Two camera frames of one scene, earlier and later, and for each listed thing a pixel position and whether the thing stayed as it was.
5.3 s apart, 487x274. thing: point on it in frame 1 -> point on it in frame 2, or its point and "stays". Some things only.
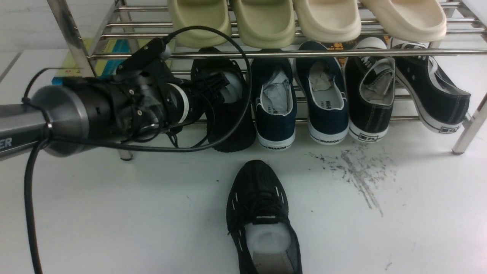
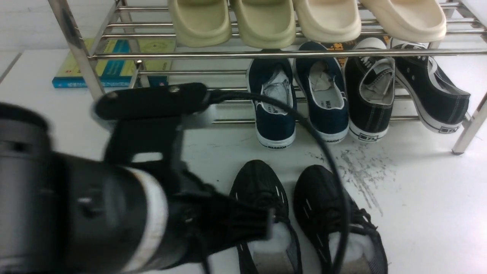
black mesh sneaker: x=265 y=241 stays
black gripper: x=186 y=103 -> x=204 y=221
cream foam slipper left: x=328 y=21 stays
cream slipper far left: x=213 y=14 stays
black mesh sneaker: x=231 y=126 -> x=319 y=204
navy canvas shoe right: x=323 y=86 stays
